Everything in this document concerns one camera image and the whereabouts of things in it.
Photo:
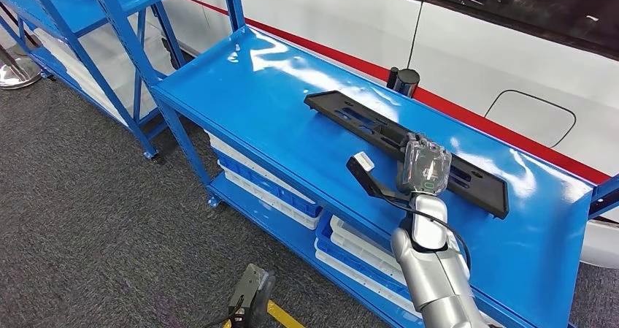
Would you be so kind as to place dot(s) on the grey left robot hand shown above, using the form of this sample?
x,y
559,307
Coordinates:
x,y
263,301

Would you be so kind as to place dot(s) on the black plastic car part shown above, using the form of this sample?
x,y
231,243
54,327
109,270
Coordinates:
x,y
348,113

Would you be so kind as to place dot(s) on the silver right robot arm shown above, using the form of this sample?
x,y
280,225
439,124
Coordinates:
x,y
435,277

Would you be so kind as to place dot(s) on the blue plastic tray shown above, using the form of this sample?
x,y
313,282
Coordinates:
x,y
325,234
271,190

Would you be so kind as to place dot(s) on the white plastic storage bin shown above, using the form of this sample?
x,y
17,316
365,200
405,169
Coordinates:
x,y
96,74

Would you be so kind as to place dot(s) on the red barrier belt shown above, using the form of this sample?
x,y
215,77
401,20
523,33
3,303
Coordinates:
x,y
483,125

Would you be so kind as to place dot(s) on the white car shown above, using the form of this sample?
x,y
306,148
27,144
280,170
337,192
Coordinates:
x,y
314,21

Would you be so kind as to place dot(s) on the black barrier post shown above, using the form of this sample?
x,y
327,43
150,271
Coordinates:
x,y
406,80

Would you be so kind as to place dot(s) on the chrome stanchion post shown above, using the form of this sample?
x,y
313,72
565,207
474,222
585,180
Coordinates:
x,y
19,71

